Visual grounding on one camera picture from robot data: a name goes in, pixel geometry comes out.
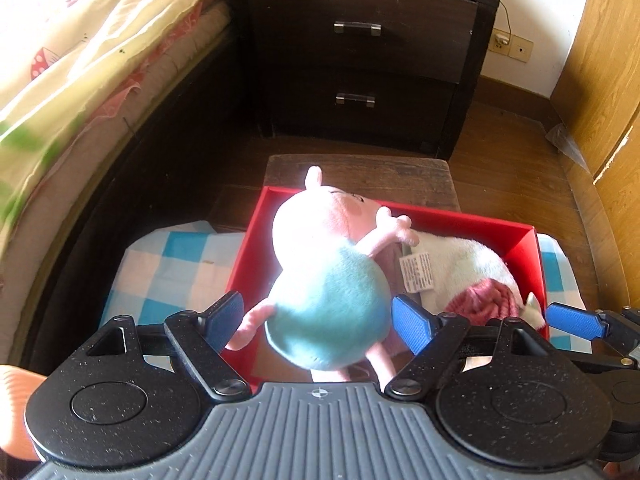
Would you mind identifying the pink knitted cloth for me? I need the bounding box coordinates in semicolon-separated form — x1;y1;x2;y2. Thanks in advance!
445;278;518;326

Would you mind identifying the cream plush toy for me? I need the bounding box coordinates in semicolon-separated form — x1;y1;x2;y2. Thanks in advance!
400;233;525;315

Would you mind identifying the pink pig plush toy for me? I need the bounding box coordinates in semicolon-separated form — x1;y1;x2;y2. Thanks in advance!
226;166;419;388

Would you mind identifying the mint green knitted cloth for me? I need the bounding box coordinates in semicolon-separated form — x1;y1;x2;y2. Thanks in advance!
521;292;546;330

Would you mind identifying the blue white checkered tablecloth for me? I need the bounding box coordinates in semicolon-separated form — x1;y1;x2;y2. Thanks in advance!
99;221;592;353

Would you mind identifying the red cardboard box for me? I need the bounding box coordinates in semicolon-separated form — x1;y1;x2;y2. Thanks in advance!
222;185;548;385

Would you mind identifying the small wooden stool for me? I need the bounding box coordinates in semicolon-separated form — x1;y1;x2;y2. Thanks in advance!
264;154;460;211

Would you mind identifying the orange comb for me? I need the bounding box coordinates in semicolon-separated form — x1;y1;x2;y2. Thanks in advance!
0;364;47;460

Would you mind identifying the wooden wardrobe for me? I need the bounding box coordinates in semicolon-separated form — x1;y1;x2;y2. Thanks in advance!
551;0;639;310

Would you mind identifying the dark wooden nightstand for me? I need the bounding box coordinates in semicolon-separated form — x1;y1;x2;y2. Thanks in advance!
230;0;501;159

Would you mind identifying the wall power outlet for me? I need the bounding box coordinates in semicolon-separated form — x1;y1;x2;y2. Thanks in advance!
488;28;534;63

